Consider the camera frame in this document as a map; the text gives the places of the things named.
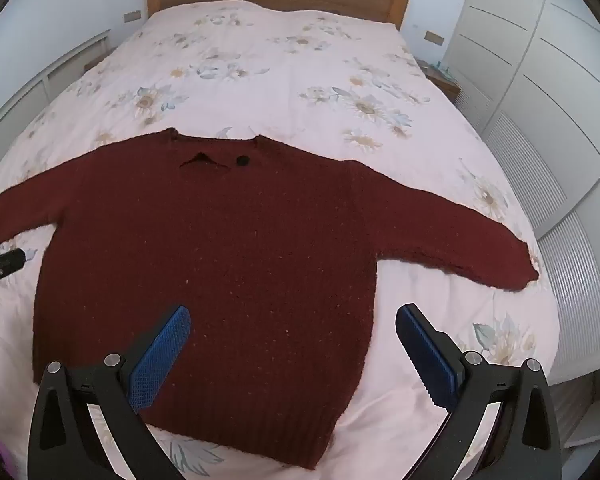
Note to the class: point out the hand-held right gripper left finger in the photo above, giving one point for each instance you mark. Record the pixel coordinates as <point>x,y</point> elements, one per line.
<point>160,355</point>

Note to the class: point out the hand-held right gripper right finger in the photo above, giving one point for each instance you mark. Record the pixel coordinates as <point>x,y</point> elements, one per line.
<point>430,360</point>

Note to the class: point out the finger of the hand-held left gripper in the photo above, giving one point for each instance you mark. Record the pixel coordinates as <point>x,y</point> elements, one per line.
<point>10,261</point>

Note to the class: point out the dark red knit sweater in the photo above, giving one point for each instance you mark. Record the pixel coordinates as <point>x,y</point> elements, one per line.
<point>230,260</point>

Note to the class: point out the white low cabinet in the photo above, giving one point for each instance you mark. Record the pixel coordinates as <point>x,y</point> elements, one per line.
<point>40,80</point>

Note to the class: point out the wooden nightstand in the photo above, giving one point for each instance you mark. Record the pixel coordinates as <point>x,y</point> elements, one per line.
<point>444,86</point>

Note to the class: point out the teal item on nightstand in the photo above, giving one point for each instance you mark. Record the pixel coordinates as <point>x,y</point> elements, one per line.
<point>437,66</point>

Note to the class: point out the bed with floral cover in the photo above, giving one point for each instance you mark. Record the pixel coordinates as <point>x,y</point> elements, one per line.
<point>290,85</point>

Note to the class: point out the white wardrobe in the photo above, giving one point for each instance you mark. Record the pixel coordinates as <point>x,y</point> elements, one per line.
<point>555,60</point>

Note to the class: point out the wall socket plate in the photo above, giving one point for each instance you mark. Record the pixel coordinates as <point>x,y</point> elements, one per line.
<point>433,37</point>
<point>132,16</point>

